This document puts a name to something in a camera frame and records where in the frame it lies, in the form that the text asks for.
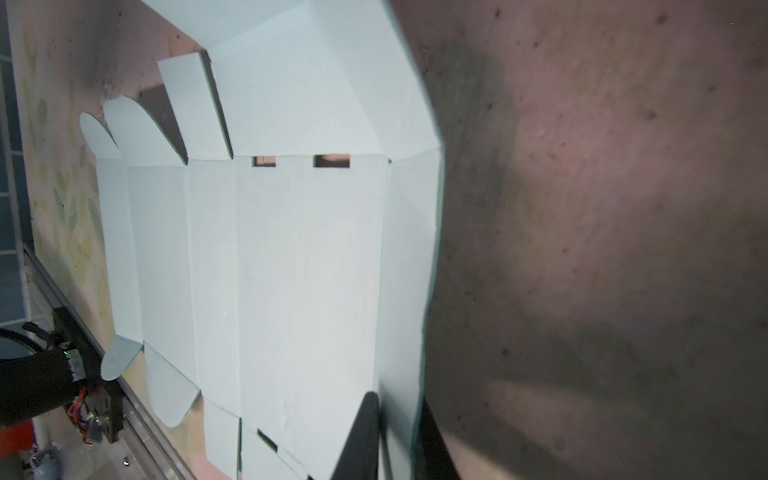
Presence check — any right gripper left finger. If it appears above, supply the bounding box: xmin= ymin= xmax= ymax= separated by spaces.
xmin=331 ymin=391 xmax=380 ymax=480

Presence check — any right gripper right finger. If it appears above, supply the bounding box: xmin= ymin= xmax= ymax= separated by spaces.
xmin=415 ymin=400 xmax=460 ymax=480

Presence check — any light blue paper box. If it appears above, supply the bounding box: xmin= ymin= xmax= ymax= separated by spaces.
xmin=80 ymin=1 xmax=445 ymax=479

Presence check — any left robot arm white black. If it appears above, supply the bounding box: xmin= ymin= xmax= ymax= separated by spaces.
xmin=1 ymin=329 xmax=87 ymax=428

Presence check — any aluminium front rail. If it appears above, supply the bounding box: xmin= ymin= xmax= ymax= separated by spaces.
xmin=23 ymin=243 xmax=195 ymax=479

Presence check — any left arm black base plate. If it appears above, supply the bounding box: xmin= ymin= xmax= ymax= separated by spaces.
xmin=52 ymin=307 xmax=124 ymax=444

